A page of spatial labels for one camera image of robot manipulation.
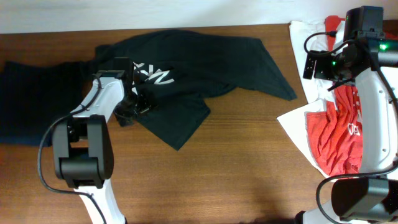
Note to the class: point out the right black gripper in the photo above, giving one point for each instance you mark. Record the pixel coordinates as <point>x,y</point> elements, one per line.
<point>315,68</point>

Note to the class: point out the folded dark navy garment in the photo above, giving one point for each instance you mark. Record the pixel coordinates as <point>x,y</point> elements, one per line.
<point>32,98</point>

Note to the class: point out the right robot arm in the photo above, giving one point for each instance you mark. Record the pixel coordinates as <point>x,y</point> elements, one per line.
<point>367,60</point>

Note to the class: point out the black Nike t-shirt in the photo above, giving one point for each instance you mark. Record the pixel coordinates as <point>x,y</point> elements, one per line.
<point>180,69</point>

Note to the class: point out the white t-shirt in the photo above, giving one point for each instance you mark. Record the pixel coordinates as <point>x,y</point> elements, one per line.
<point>294,122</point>

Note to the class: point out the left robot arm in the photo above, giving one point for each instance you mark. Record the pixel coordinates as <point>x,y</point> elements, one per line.
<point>82,150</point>

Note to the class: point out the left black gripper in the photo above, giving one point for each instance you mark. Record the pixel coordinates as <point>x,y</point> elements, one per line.
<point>140,104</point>

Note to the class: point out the red t-shirt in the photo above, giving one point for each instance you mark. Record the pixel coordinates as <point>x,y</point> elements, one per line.
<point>358,132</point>

